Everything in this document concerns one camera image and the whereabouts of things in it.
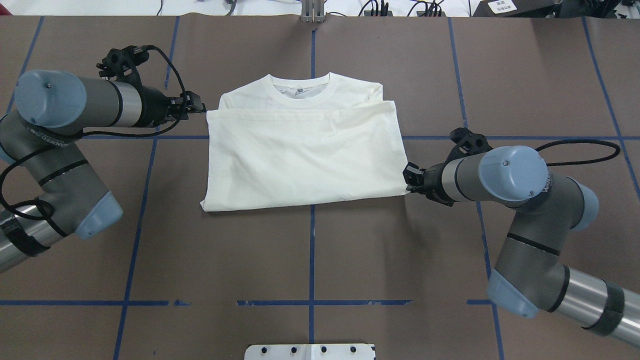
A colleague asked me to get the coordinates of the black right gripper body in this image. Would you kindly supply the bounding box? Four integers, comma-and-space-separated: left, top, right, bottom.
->
403, 162, 456, 207

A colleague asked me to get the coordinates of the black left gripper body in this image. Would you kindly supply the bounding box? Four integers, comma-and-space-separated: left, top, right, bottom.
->
141, 86, 198, 126

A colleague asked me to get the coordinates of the cream long-sleeve cat shirt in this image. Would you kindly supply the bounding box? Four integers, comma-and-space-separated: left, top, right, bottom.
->
200, 72, 408, 212

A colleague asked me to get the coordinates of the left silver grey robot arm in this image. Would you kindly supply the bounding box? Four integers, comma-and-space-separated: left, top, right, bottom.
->
1, 70, 207, 272

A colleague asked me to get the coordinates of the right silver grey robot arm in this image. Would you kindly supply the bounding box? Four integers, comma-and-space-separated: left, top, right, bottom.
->
402, 143, 639, 347

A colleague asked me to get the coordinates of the black labelled box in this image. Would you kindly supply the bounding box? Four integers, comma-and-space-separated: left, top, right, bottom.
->
471, 0, 563, 18

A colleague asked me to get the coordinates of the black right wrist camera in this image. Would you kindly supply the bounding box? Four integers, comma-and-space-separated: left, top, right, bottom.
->
445, 127, 494, 163

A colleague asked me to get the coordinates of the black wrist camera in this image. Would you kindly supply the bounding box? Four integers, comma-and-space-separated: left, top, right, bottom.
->
445, 127, 494, 163
96, 45, 150, 88

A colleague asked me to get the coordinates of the black left camera cable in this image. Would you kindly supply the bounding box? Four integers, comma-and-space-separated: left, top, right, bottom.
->
0, 45, 188, 221

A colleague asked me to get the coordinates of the black camera cable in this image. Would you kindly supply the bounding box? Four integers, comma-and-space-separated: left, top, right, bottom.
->
535, 139, 622, 167
0, 45, 188, 221

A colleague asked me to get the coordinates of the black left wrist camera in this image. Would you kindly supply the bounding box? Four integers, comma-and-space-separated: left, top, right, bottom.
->
96, 45, 150, 88

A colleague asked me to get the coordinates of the aluminium frame post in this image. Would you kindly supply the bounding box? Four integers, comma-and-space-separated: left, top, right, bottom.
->
299, 0, 326, 23

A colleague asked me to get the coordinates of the black right camera cable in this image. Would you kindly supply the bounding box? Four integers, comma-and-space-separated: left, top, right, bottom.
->
535, 139, 622, 167

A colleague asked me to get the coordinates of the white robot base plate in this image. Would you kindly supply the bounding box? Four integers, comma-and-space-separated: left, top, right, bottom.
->
244, 343, 377, 360

